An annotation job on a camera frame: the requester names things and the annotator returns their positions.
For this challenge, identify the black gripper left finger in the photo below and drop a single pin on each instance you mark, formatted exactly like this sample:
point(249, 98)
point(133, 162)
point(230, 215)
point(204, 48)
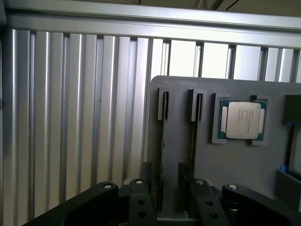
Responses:
point(141, 202)

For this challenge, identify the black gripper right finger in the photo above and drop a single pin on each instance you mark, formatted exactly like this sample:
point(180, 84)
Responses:
point(207, 207)

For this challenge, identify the grey parts rack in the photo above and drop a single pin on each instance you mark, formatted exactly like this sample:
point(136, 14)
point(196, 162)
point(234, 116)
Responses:
point(225, 157)

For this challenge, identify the silver CPU green board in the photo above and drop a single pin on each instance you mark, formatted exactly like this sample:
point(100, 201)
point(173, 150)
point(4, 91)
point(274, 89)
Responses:
point(243, 120)

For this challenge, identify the dark grey PC case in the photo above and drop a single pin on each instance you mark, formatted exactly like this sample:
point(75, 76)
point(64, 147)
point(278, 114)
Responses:
point(2, 11)

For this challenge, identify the aluminium table frame beam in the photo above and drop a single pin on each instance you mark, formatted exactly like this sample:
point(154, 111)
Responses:
point(150, 22)

